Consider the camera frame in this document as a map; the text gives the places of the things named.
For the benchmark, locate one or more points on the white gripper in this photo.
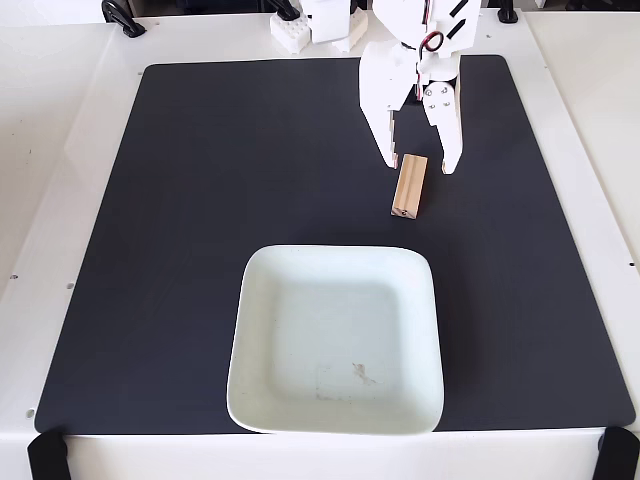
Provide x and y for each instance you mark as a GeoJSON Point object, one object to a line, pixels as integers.
{"type": "Point", "coordinates": [387, 82]}

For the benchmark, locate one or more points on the grooved wooden block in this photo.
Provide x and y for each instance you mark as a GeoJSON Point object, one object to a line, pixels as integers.
{"type": "Point", "coordinates": [410, 187]}

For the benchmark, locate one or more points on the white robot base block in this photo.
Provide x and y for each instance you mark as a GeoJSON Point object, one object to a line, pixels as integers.
{"type": "Point", "coordinates": [290, 35]}

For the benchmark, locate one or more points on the white square plate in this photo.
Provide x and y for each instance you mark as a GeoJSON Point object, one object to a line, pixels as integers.
{"type": "Point", "coordinates": [335, 345]}

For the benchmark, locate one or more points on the black rubber mat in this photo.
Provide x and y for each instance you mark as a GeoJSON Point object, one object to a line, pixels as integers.
{"type": "Point", "coordinates": [200, 225]}

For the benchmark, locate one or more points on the large black table clamp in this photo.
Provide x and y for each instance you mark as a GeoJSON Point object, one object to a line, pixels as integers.
{"type": "Point", "coordinates": [122, 17]}

